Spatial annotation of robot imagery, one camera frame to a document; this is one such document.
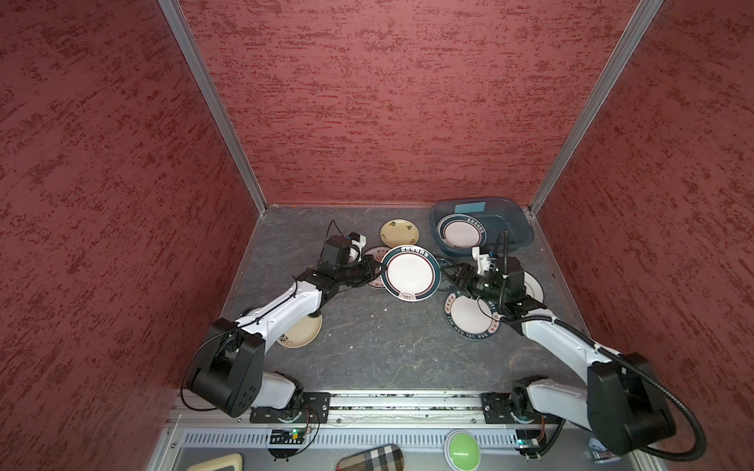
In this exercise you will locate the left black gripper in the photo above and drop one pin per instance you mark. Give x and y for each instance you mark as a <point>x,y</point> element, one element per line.
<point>369,275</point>

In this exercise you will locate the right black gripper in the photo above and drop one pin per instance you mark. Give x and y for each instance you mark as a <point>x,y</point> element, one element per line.
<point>465,272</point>

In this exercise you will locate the green red rim plate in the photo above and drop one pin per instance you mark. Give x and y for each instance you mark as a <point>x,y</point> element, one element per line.
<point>410,273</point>

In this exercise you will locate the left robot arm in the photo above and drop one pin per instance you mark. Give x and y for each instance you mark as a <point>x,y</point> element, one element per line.
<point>227,370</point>

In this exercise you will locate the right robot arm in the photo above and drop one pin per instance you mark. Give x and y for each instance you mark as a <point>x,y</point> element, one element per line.
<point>620,400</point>

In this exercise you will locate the small yellow plate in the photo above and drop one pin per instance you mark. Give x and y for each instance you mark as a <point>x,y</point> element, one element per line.
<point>398,232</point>

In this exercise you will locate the green rim lettered plate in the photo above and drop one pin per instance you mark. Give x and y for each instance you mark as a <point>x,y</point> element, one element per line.
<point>473,319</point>

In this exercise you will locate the white plate black outline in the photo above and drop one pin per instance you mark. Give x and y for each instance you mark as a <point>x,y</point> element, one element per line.
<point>533,287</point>

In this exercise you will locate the cream plate near left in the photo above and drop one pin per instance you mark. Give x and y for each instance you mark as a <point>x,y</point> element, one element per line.
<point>302,333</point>

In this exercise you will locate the green round button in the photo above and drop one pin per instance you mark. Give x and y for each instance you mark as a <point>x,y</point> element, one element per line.
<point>461,451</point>

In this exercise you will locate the plaid fabric item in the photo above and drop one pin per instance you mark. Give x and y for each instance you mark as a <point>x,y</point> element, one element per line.
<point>385,458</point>

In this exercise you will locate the cream tablet corner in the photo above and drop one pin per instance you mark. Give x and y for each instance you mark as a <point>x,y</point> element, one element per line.
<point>232,462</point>

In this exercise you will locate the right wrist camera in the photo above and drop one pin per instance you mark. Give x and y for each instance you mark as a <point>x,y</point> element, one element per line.
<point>484,262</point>

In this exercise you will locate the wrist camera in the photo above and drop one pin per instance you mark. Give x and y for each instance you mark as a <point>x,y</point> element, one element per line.
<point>484,262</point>
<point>357,242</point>

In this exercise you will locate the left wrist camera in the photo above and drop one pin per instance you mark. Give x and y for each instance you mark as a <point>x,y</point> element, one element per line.
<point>357,242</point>

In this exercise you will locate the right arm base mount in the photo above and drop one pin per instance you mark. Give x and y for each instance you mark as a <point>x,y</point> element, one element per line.
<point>504,408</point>

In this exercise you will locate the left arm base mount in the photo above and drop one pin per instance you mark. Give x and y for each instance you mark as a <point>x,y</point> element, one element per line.
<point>304,407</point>

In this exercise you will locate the aluminium front rail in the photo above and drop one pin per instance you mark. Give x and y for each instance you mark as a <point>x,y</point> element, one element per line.
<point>352,422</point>

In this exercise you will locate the right aluminium corner post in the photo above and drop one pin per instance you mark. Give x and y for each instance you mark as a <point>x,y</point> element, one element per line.
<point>640,21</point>

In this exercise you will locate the aluminium corner post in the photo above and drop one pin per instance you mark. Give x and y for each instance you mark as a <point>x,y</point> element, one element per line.
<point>178,23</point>
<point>640,21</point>

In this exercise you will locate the left aluminium corner post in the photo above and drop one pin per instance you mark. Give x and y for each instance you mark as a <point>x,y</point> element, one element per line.
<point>178,23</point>

